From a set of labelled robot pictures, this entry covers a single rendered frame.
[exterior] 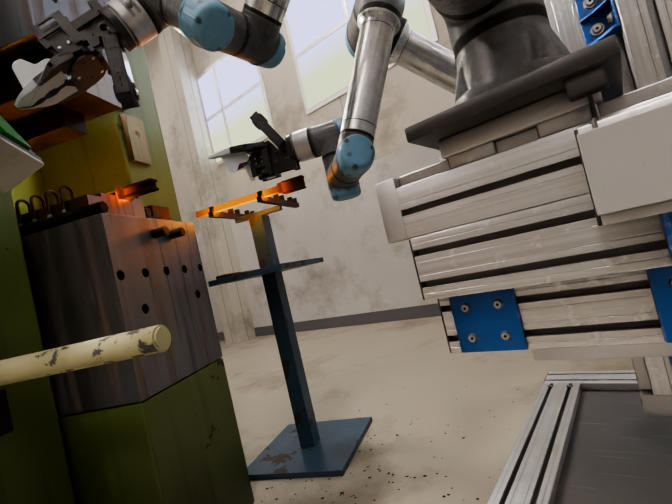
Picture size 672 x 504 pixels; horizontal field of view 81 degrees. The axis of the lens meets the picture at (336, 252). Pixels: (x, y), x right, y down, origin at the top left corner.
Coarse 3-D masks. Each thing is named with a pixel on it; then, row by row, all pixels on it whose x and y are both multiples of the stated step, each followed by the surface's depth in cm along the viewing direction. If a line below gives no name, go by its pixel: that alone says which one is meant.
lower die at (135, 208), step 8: (72, 200) 96; (80, 200) 96; (88, 200) 96; (96, 200) 98; (104, 200) 101; (112, 200) 103; (120, 200) 106; (136, 200) 113; (56, 208) 97; (72, 208) 96; (112, 208) 103; (120, 208) 106; (128, 208) 109; (136, 208) 112; (24, 216) 99; (32, 216) 99; (40, 216) 98; (136, 216) 111; (144, 216) 114; (24, 224) 99
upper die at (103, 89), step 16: (0, 80) 100; (16, 80) 99; (112, 80) 115; (0, 96) 101; (16, 96) 100; (80, 96) 105; (96, 96) 107; (112, 96) 113; (0, 112) 104; (16, 112) 106; (32, 112) 107; (80, 112) 113; (96, 112) 115
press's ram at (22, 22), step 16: (0, 0) 94; (16, 0) 93; (32, 0) 93; (48, 0) 98; (64, 0) 104; (80, 0) 110; (0, 16) 94; (16, 16) 93; (32, 16) 92; (0, 32) 94; (16, 32) 93; (32, 32) 92; (0, 48) 94; (16, 48) 96; (32, 48) 97; (0, 64) 100
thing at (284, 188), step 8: (296, 176) 136; (280, 184) 137; (288, 184) 138; (296, 184) 137; (304, 184) 136; (256, 192) 141; (264, 192) 140; (272, 192) 139; (280, 192) 137; (288, 192) 138; (232, 200) 144; (240, 200) 143; (248, 200) 142; (256, 200) 144; (208, 208) 147; (216, 208) 146; (224, 208) 145; (200, 216) 149
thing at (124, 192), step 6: (144, 180) 105; (150, 180) 104; (156, 180) 107; (120, 186) 106; (126, 186) 106; (132, 186) 106; (138, 186) 106; (144, 186) 106; (150, 186) 105; (120, 192) 105; (126, 192) 107; (132, 192) 106; (138, 192) 105; (144, 192) 106; (150, 192) 107; (120, 198) 105; (126, 198) 107; (132, 198) 109
